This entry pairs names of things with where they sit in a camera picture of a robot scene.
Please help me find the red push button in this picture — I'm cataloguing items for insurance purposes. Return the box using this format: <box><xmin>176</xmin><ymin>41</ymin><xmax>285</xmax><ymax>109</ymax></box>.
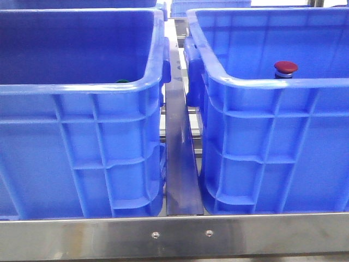
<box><xmin>274</xmin><ymin>61</ymin><xmax>298</xmax><ymax>79</ymax></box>

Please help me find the green push button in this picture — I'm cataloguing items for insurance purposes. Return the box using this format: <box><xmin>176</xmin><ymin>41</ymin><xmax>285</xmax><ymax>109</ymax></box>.
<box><xmin>115</xmin><ymin>79</ymin><xmax>130</xmax><ymax>84</ymax></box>

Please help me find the blue right plastic bin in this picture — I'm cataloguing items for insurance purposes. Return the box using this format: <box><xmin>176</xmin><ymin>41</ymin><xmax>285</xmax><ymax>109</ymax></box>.
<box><xmin>185</xmin><ymin>7</ymin><xmax>348</xmax><ymax>215</ymax></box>

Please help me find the blue plastic bin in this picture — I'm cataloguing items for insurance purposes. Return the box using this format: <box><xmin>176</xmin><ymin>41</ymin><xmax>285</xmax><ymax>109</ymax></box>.
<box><xmin>185</xmin><ymin>7</ymin><xmax>348</xmax><ymax>215</ymax></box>
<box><xmin>1</xmin><ymin>8</ymin><xmax>171</xmax><ymax>221</ymax></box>

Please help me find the blue left plastic bin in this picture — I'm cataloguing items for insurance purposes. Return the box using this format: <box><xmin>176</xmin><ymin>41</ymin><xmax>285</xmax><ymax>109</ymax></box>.
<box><xmin>1</xmin><ymin>8</ymin><xmax>171</xmax><ymax>221</ymax></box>

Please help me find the blue rear right bin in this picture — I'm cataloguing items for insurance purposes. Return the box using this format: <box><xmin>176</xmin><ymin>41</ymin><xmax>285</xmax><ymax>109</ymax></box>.
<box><xmin>170</xmin><ymin>0</ymin><xmax>251</xmax><ymax>18</ymax></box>

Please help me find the blue rear left bin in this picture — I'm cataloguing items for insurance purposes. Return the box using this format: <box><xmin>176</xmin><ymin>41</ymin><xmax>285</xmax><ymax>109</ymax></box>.
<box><xmin>1</xmin><ymin>0</ymin><xmax>167</xmax><ymax>10</ymax></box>

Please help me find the steel divider rail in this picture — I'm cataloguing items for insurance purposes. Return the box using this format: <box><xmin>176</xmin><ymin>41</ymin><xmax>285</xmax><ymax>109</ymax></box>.
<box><xmin>165</xmin><ymin>38</ymin><xmax>204</xmax><ymax>216</ymax></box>

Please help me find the steel front shelf rail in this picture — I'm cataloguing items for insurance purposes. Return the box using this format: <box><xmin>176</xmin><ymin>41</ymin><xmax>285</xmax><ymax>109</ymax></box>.
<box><xmin>1</xmin><ymin>213</ymin><xmax>348</xmax><ymax>261</ymax></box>

